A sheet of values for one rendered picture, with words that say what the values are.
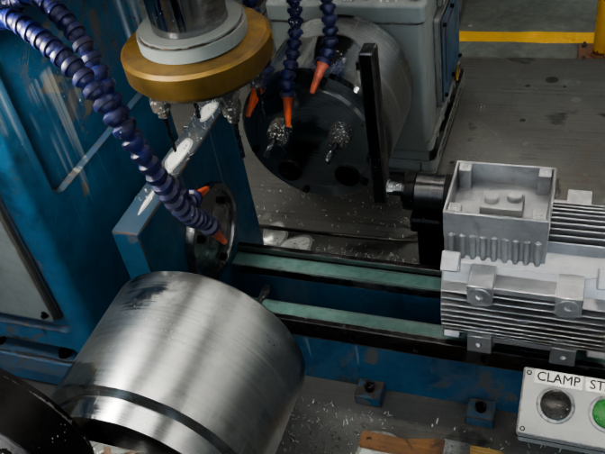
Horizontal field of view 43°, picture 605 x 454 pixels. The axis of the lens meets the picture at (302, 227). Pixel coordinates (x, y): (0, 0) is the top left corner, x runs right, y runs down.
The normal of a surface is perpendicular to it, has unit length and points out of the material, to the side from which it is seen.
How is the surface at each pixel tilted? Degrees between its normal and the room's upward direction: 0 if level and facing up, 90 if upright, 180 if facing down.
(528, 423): 25
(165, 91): 90
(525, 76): 0
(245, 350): 47
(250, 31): 0
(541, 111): 0
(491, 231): 90
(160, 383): 17
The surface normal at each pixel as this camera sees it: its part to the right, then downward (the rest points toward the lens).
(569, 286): -0.15, -0.74
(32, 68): 0.94, 0.11
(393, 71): 0.76, -0.26
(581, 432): -0.26, -0.39
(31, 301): -0.31, 0.66
